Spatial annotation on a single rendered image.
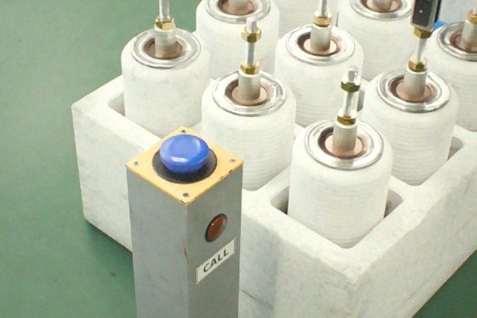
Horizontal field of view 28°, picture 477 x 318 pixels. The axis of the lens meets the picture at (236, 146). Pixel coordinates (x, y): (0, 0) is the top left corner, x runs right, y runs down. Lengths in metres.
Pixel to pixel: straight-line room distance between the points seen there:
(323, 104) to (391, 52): 0.12
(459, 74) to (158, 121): 0.33
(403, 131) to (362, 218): 0.10
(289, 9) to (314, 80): 0.17
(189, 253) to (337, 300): 0.18
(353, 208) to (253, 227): 0.10
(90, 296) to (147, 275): 0.25
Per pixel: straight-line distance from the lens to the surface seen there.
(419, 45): 0.95
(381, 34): 1.09
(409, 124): 0.95
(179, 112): 1.02
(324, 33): 1.02
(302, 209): 0.92
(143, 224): 0.81
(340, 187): 0.88
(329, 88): 1.01
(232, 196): 0.80
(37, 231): 1.18
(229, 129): 0.93
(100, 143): 1.06
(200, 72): 1.00
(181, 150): 0.77
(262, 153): 0.95
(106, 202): 1.12
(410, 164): 0.99
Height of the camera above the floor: 0.83
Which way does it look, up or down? 40 degrees down
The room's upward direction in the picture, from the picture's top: 1 degrees clockwise
